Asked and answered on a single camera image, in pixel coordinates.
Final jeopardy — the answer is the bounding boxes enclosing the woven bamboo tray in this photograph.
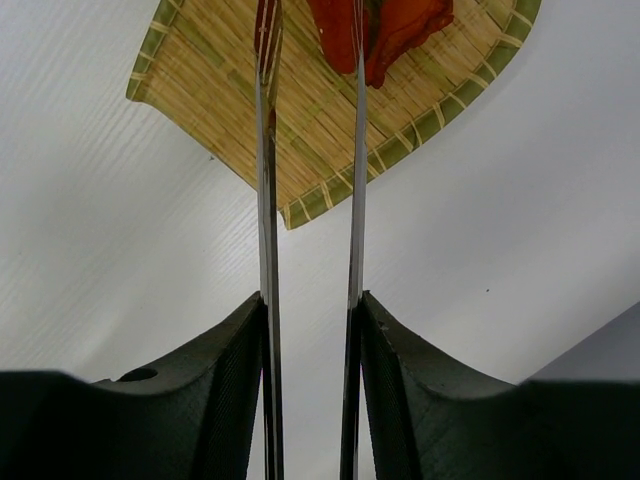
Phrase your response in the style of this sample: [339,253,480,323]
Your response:
[126,1,540,230]

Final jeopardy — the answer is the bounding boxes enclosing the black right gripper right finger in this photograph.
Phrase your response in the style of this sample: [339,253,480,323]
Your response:
[361,293,639,479]

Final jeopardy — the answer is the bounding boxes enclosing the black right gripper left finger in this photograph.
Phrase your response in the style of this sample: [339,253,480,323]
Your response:
[1,295,264,479]

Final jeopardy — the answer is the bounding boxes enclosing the metal tongs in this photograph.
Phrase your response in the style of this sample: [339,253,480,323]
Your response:
[254,1,368,479]

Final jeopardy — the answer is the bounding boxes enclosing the red fried chicken piece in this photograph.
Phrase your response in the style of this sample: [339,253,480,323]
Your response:
[308,0,454,89]

